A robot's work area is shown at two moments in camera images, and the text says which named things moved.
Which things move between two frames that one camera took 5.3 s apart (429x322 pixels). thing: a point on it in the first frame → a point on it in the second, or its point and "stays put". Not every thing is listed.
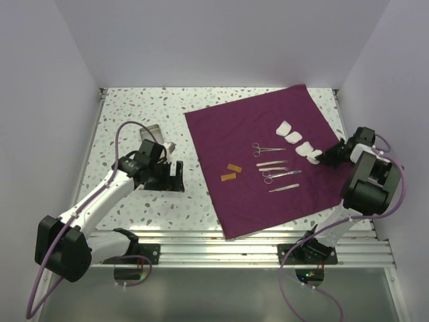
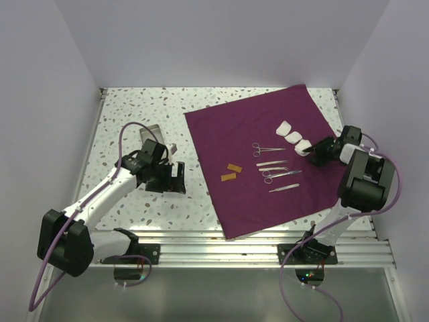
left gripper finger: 175,182 stays put
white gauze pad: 293,137 stays put
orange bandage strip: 232,176 stays put
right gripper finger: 321,157 → 310,149
